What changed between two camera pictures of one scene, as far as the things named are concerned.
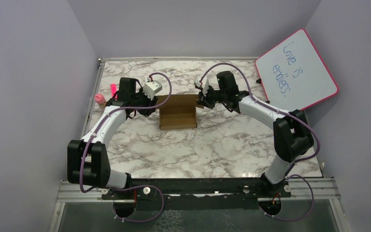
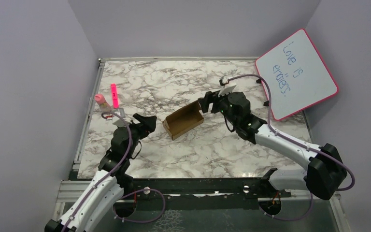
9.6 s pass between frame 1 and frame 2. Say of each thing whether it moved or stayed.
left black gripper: moved
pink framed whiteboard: stayed
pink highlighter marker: stayed
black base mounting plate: stayed
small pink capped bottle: stayed
